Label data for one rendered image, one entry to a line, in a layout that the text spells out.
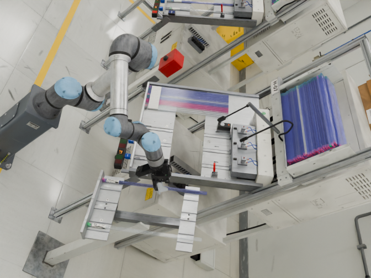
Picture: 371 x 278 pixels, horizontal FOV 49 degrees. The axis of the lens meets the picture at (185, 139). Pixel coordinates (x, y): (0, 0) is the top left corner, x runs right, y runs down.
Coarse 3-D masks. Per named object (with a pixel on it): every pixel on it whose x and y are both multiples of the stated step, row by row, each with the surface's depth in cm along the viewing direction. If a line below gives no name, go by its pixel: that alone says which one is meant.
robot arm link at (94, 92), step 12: (144, 48) 182; (132, 60) 183; (144, 60) 185; (156, 60) 190; (108, 72) 196; (96, 84) 201; (108, 84) 198; (84, 96) 203; (96, 96) 203; (84, 108) 208; (96, 108) 211
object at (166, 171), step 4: (164, 164) 178; (168, 164) 185; (152, 168) 178; (156, 168) 177; (160, 168) 181; (164, 168) 179; (168, 168) 182; (156, 172) 183; (160, 172) 182; (164, 172) 181; (168, 172) 181; (152, 176) 183; (156, 176) 181; (160, 176) 181; (164, 176) 181; (168, 176) 186; (156, 180) 184; (160, 180) 185; (164, 180) 185; (168, 180) 183
